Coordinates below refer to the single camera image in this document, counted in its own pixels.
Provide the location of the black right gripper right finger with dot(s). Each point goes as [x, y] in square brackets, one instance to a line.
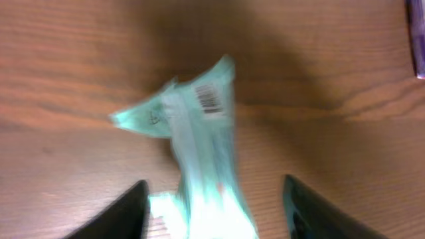
[310, 216]

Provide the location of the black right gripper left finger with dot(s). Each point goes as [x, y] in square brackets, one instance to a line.
[125, 218]

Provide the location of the mint green snack wrapper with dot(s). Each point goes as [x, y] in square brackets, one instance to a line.
[198, 118]

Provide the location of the purple sanitary pad pack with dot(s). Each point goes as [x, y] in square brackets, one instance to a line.
[415, 14]

